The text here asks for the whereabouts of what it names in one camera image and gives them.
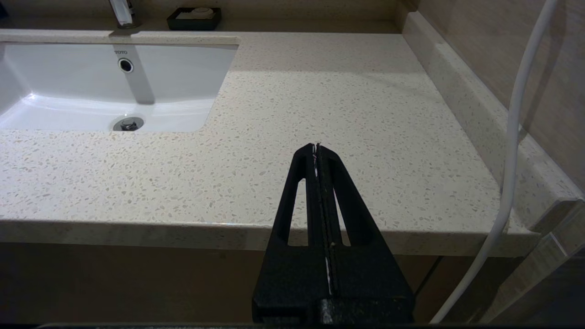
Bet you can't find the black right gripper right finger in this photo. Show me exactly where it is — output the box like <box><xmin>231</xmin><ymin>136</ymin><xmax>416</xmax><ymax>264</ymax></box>
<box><xmin>316</xmin><ymin>143</ymin><xmax>415</xmax><ymax>325</ymax></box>

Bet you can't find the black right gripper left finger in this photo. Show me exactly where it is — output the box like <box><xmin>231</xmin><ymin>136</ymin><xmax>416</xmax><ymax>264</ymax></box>
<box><xmin>252</xmin><ymin>143</ymin><xmax>330</xmax><ymax>325</ymax></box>

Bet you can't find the brown vanity cabinet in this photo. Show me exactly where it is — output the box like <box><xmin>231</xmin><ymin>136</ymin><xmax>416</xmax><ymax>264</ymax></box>
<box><xmin>0</xmin><ymin>240</ymin><xmax>526</xmax><ymax>326</ymax></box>

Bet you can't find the chrome sink drain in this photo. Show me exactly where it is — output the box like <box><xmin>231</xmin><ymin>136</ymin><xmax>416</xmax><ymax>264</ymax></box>
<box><xmin>112</xmin><ymin>117</ymin><xmax>144</xmax><ymax>132</ymax></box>

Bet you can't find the black soap dish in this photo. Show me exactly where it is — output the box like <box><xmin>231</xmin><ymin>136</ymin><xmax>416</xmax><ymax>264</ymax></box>
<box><xmin>166</xmin><ymin>7</ymin><xmax>222</xmax><ymax>32</ymax></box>

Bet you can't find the white ceramic sink basin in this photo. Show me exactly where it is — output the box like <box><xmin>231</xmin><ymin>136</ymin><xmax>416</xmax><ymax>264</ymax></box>
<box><xmin>0</xmin><ymin>42</ymin><xmax>239</xmax><ymax>134</ymax></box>

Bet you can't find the chrome faucet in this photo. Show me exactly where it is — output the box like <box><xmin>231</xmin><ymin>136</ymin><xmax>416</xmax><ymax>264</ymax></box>
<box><xmin>108</xmin><ymin>0</ymin><xmax>141</xmax><ymax>30</ymax></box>

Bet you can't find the white cable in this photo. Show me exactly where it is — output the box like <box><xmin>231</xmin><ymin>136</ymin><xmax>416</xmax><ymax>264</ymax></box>
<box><xmin>430</xmin><ymin>0</ymin><xmax>560</xmax><ymax>324</ymax></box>

